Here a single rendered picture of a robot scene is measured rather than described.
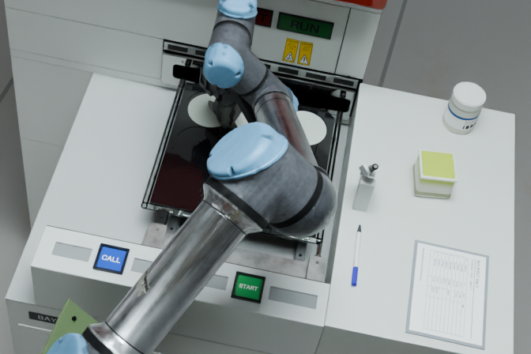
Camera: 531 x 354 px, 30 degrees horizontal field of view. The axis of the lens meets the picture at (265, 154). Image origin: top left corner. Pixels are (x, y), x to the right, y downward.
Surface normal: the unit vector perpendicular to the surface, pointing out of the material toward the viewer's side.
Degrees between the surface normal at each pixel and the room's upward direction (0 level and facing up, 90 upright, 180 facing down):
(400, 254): 0
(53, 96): 90
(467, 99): 0
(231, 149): 41
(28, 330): 90
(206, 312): 90
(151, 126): 0
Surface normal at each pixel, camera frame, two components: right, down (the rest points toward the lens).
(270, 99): -0.25, -0.78
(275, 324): -0.17, 0.75
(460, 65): 0.11, -0.62
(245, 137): -0.54, -0.68
